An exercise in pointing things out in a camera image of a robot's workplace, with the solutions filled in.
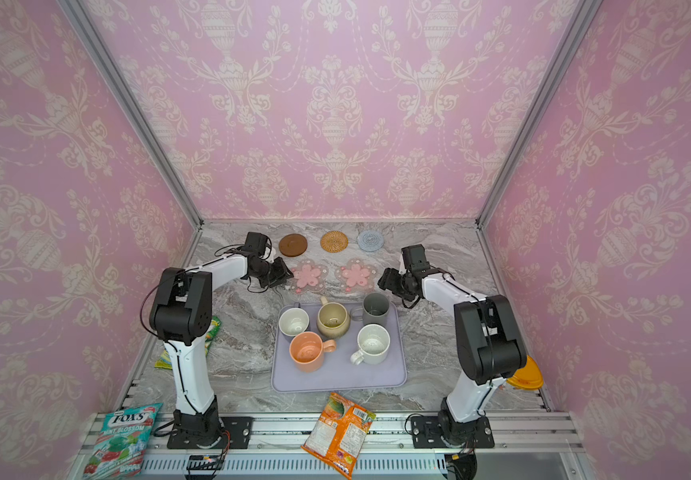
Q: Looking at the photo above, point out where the green yellow Fox's candy bag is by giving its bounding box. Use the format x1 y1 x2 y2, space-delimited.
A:
154 316 221 370

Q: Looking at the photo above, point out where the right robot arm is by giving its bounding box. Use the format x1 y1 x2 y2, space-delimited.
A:
377 245 527 447

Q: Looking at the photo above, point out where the brown wooden coaster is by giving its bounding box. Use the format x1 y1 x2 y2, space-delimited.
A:
278 233 308 257

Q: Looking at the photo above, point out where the beige ceramic mug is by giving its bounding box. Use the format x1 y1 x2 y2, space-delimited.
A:
316 296 351 339

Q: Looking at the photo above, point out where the woven rattan coaster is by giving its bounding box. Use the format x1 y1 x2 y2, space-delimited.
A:
320 230 349 253

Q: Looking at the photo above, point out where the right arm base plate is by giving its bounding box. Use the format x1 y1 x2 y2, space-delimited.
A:
409 415 495 449

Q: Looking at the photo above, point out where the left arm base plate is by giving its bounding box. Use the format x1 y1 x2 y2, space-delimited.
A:
167 415 253 450

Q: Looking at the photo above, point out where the lavender silicone tray mat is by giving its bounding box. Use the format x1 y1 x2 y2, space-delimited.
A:
271 306 407 393

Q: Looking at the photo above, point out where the aluminium front rail frame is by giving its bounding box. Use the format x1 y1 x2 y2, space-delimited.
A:
137 412 594 479

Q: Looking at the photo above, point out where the red green Fox's candy bag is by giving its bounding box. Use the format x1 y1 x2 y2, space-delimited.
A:
82 403 162 479

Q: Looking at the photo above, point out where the white mug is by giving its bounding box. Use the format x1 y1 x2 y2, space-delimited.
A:
351 324 391 365

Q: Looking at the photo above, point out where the blue woven coaster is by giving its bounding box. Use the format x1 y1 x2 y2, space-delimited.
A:
357 230 385 252

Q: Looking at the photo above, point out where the small lavender white cup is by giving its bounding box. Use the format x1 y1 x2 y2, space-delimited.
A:
278 307 309 338

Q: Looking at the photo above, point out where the orange snack bag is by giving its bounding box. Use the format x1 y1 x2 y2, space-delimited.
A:
301 392 377 479

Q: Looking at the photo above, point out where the orange pink mug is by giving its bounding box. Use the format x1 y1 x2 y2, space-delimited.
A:
289 331 336 373

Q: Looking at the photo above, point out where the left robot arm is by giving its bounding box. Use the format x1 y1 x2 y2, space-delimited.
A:
148 232 292 451

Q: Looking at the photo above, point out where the yellow lidded cup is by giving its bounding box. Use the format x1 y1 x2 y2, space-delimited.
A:
507 356 545 391

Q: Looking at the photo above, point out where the grey mug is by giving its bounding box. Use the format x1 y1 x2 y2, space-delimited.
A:
349 292 391 328

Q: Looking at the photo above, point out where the pink flower coaster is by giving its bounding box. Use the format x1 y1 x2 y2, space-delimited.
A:
291 260 328 295
335 258 377 293

